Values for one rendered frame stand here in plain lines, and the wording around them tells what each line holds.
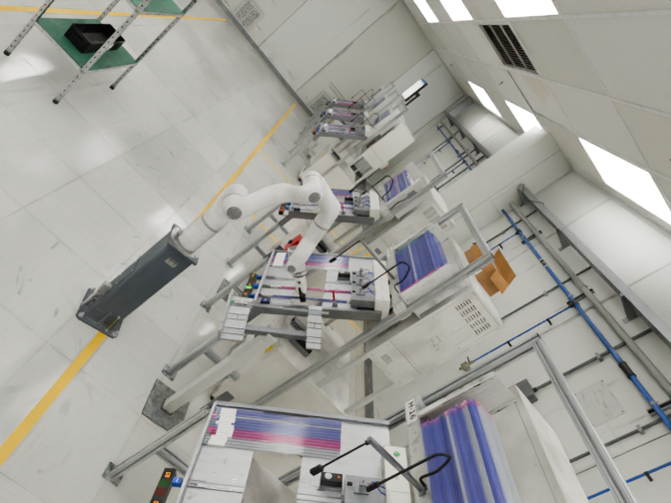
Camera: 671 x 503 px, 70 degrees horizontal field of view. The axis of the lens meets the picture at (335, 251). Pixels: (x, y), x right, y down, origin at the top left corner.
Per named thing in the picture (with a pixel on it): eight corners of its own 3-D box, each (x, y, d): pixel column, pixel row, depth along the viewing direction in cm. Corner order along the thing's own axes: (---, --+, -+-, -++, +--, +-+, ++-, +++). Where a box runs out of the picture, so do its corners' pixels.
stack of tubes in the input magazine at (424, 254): (400, 292, 258) (441, 264, 250) (394, 251, 304) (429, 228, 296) (413, 307, 262) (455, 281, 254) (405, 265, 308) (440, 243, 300)
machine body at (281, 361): (204, 399, 293) (278, 349, 274) (231, 332, 356) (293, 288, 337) (275, 460, 312) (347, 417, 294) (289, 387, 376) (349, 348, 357)
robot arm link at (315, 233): (325, 237, 238) (295, 278, 252) (331, 225, 252) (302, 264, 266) (310, 227, 237) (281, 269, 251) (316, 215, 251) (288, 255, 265)
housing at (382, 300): (372, 320, 265) (375, 299, 259) (370, 278, 309) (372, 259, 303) (387, 322, 265) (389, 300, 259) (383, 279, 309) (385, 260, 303)
